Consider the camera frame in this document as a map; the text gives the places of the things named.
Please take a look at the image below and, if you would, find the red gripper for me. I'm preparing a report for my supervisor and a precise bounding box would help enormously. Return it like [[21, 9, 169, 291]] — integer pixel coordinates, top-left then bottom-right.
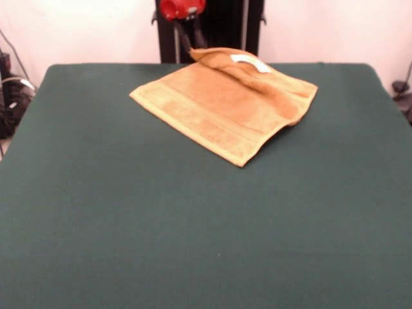
[[160, 0, 209, 55]]

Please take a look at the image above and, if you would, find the orange-tan terry towel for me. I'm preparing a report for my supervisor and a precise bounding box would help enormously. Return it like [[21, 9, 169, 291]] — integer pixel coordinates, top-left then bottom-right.
[[128, 46, 319, 168]]

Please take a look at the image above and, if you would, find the black power strip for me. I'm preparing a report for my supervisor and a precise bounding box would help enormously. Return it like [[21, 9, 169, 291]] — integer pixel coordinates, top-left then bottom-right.
[[0, 53, 13, 80]]

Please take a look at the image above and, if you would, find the dark green table cloth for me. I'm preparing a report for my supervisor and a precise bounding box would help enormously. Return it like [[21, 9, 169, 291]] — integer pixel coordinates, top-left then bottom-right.
[[0, 62, 412, 309]]

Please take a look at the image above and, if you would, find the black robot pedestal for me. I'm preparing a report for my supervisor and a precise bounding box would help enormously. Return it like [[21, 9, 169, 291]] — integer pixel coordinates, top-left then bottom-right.
[[151, 0, 268, 64]]

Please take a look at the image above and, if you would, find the grey-white cable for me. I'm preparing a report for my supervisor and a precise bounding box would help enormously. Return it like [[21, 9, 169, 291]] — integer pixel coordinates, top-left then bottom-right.
[[0, 75, 37, 94]]

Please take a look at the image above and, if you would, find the black cable bundle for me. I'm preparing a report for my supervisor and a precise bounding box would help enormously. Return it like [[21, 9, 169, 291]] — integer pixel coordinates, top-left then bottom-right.
[[0, 82, 35, 140]]

